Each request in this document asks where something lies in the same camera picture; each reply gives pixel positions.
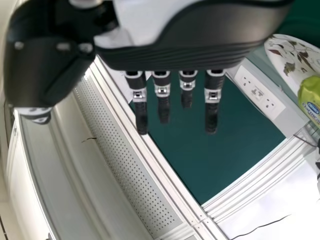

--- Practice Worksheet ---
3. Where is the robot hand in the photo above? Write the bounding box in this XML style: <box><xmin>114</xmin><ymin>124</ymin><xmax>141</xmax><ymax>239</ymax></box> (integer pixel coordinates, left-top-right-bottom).
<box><xmin>2</xmin><ymin>0</ymin><xmax>296</xmax><ymax>136</ymax></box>

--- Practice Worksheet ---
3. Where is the yellow-green biscuit packet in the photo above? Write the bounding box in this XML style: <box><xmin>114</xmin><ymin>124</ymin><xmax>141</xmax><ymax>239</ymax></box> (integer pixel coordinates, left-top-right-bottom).
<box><xmin>296</xmin><ymin>74</ymin><xmax>320</xmax><ymax>129</ymax></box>

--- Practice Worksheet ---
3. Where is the white plate brown leaf pattern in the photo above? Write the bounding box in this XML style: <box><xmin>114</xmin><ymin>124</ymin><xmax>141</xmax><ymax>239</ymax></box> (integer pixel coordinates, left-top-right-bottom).
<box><xmin>263</xmin><ymin>33</ymin><xmax>320</xmax><ymax>88</ymax></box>

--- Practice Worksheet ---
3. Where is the white socket strip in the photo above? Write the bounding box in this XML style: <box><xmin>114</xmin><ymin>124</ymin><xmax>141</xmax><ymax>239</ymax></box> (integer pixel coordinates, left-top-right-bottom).
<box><xmin>234</xmin><ymin>64</ymin><xmax>287</xmax><ymax>121</ymax></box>

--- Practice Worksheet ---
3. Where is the perforated cable duct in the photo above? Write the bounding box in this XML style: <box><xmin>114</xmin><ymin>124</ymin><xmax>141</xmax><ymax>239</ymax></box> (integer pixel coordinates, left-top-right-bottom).
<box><xmin>72</xmin><ymin>72</ymin><xmax>185</xmax><ymax>240</ymax></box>

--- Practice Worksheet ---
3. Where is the thin black cable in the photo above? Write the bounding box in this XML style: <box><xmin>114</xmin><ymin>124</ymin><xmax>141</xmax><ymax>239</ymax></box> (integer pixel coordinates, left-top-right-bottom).
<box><xmin>233</xmin><ymin>213</ymin><xmax>294</xmax><ymax>238</ymax></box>

